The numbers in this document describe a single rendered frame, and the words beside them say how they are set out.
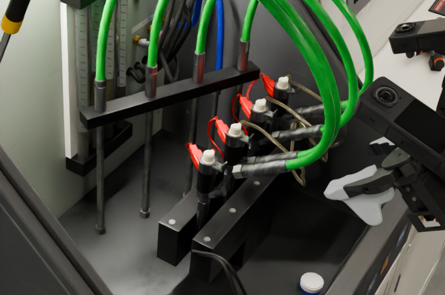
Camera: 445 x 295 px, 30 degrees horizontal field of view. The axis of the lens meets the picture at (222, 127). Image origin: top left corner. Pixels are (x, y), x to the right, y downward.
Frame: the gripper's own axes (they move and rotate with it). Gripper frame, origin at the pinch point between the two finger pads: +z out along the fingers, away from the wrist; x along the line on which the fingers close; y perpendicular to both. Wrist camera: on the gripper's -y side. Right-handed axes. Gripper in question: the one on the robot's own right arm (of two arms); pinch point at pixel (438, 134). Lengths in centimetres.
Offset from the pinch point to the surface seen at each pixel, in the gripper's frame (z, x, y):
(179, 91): 11.3, -0.2, -41.8
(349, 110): 4.4, 3.4, -13.9
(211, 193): 16.8, -12.7, -27.3
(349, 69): -2.4, 3.4, -15.4
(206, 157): 10.4, -12.7, -28.9
